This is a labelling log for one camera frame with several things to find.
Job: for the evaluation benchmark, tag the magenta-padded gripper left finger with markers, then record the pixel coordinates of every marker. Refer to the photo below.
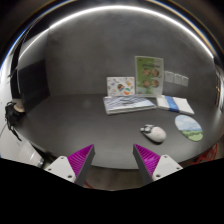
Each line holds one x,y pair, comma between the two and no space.
78,159

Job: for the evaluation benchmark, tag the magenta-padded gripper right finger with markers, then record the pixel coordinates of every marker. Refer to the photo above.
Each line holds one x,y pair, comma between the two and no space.
150,160

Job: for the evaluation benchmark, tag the white panda computer mouse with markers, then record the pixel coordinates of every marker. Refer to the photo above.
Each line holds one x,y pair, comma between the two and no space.
156,134

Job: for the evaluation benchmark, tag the round landscape print mouse pad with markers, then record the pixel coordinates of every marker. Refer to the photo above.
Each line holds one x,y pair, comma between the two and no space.
188,128

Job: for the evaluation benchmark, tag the grey striped cover book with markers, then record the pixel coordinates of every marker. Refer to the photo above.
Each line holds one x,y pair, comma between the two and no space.
128,104

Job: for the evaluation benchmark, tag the white book with blue band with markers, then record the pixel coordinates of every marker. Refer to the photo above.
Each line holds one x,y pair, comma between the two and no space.
176,105

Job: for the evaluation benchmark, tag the black bag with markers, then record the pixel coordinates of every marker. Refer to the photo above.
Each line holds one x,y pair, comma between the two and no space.
12,115

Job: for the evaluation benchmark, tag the white card with colourful stickers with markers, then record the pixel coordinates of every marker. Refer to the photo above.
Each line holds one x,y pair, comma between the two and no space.
120,86

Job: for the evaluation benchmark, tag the green menu sign stand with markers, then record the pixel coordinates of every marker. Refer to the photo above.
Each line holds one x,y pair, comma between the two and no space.
149,76

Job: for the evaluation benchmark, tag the row of white wall sockets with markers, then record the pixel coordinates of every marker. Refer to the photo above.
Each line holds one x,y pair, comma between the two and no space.
169,77

